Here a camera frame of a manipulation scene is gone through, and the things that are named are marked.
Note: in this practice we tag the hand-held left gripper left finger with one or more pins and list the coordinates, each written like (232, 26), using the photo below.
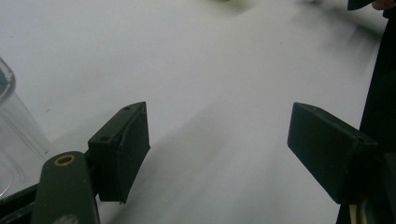
(124, 152)

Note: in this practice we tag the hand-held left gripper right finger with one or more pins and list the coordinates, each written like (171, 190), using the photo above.
(330, 149)

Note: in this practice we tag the clear plastic container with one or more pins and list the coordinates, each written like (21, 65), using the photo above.
(18, 130)

